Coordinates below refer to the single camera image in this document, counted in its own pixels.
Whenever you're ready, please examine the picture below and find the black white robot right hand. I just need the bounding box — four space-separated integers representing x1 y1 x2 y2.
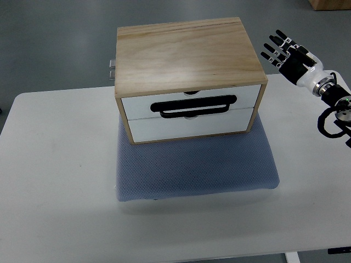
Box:
261 30 332 90

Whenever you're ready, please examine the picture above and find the white drawer black handle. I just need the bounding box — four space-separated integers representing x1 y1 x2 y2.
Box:
122 85 261 120

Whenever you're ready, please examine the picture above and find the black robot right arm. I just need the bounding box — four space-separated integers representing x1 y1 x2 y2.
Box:
314 72 350 147

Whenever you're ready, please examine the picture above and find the wooden drawer cabinet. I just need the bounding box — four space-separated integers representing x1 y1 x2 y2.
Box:
115 18 268 144

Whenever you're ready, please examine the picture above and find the white lower drawer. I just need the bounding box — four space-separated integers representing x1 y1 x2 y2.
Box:
128 108 253 142

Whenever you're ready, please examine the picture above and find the brown cardboard box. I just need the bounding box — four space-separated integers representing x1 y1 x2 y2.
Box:
309 0 351 11

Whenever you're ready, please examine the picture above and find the blue grey mesh cushion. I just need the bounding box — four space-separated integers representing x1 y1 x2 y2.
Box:
116 118 280 202

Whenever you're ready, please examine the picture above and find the metal clamp behind cabinet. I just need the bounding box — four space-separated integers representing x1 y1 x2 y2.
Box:
109 59 116 80

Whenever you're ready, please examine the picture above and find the white table leg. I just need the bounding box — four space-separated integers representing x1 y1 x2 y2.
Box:
285 251 301 263

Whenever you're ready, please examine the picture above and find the black bracket under table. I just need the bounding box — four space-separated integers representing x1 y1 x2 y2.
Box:
327 247 351 255

